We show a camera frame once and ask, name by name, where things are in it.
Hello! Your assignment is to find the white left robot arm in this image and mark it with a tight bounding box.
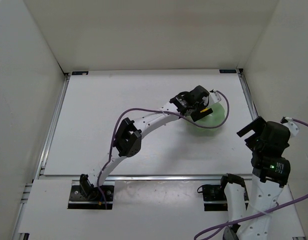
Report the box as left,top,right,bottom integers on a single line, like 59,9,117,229
79,85,221,201

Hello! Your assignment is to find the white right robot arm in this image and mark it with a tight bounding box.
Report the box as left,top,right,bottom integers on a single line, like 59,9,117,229
221,116,291,240

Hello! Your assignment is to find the green wavy fruit bowl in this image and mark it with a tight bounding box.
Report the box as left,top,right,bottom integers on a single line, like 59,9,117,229
183,101,228,137

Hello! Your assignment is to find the blue right corner label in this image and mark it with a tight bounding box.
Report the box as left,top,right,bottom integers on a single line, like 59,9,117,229
219,69,237,74

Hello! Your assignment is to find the blue corner label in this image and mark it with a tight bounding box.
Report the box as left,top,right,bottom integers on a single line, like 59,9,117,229
219,69,237,74
71,71,89,76

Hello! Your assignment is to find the blue left corner label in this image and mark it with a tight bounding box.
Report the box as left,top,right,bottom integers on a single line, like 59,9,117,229
71,71,89,76

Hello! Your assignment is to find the aluminium right frame rail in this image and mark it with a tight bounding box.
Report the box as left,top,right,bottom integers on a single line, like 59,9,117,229
238,68,259,120

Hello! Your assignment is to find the aluminium frame rail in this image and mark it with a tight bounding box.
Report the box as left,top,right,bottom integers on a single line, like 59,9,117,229
238,68,259,120
32,73,71,181
36,174,253,182

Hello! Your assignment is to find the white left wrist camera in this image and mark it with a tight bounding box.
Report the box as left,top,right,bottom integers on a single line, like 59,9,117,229
203,90,222,108

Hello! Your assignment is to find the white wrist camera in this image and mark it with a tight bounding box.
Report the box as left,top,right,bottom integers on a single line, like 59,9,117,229
281,117,299,138
203,90,222,108

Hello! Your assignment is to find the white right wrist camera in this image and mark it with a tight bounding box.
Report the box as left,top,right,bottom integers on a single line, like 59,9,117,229
281,117,299,138

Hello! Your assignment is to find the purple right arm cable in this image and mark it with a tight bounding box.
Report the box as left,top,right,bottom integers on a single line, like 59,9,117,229
193,117,308,240

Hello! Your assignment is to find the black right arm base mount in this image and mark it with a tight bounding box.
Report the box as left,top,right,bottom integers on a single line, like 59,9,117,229
197,184,228,212

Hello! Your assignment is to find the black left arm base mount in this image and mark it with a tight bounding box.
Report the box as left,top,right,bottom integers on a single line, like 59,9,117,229
67,184,115,210

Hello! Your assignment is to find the aluminium left frame rail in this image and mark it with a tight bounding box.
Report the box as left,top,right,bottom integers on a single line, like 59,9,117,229
32,73,71,181

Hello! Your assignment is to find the aluminium front frame rail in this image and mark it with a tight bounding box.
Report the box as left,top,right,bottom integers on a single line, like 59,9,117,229
36,174,253,182

